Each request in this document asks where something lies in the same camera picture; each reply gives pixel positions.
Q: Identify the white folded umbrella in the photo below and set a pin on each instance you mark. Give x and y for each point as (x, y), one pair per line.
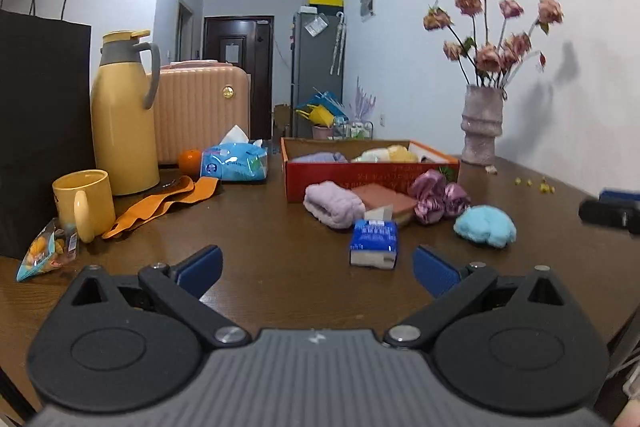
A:
(338, 44)

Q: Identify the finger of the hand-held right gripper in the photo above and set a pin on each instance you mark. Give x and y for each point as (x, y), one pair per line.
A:
(620, 195)
(605, 214)

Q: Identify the orange fruit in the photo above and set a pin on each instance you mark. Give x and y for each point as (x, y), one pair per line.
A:
(190, 160)

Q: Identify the brown block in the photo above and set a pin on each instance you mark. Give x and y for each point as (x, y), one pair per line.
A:
(387, 198)

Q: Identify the dark side door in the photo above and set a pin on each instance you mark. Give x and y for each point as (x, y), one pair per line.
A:
(185, 29)

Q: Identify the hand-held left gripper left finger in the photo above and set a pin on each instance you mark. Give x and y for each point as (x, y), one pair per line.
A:
(202, 264)

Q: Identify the purple dried flower bunch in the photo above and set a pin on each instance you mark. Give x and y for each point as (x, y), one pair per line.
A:
(361, 102)

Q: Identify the yellow plush toy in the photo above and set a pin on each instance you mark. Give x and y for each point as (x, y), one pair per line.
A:
(400, 153)

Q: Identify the pink ceramic vase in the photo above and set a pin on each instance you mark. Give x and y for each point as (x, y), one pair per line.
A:
(482, 127)

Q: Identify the red cardboard box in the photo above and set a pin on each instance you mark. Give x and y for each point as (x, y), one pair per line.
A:
(350, 179)

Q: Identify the dark brown entrance door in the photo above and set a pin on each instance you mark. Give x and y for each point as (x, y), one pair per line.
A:
(235, 77)

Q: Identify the colourful snack packet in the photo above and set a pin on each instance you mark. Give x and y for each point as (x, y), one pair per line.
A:
(45, 252)

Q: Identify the dried pink roses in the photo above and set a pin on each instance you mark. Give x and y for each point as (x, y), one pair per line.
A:
(487, 54)

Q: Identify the scattered yellow crumbs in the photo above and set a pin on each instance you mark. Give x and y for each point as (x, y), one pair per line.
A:
(544, 188)

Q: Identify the blue tissue pack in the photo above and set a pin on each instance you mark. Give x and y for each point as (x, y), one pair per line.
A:
(235, 164)

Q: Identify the yellow thermos jug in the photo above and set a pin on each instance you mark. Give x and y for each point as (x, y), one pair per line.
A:
(122, 127)

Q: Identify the small bottles on rack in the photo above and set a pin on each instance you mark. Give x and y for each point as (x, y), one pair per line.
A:
(352, 129)

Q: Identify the yellow mug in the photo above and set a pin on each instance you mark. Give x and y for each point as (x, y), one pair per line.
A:
(70, 199)

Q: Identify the yellow box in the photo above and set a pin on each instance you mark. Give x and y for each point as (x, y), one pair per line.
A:
(326, 1)

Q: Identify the black paper bag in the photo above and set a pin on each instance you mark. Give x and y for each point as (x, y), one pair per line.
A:
(40, 132)

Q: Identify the brown cardboard box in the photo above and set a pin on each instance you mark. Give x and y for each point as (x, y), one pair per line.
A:
(282, 122)

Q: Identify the clear plastic pouch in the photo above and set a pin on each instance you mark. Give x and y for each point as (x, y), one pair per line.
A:
(316, 25)

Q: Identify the light blue plush toy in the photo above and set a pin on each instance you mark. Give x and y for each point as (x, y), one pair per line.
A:
(485, 227)

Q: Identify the lavender fluffy cloth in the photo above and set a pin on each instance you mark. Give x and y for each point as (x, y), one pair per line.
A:
(332, 204)

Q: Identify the framed wall picture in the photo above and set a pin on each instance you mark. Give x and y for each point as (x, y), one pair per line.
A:
(367, 1)

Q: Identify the pink ribbed suitcase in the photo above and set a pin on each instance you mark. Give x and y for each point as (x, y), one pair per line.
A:
(200, 112)

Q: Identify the mauve satin scrunchie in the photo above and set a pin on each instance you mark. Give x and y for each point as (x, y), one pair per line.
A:
(429, 194)

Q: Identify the purple knitted cloth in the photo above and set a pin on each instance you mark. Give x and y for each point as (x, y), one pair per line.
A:
(320, 157)

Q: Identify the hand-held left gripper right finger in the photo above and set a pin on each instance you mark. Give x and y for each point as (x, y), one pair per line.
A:
(434, 273)

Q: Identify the grey refrigerator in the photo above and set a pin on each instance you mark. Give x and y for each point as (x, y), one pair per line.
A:
(312, 77)

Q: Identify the purple satin scrunchie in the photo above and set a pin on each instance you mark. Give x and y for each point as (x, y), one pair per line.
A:
(457, 199)

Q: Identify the blue and yellow bags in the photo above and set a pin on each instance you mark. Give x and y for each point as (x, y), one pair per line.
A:
(320, 111)

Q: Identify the small blue tissue packet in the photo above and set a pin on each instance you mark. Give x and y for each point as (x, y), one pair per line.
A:
(374, 239)

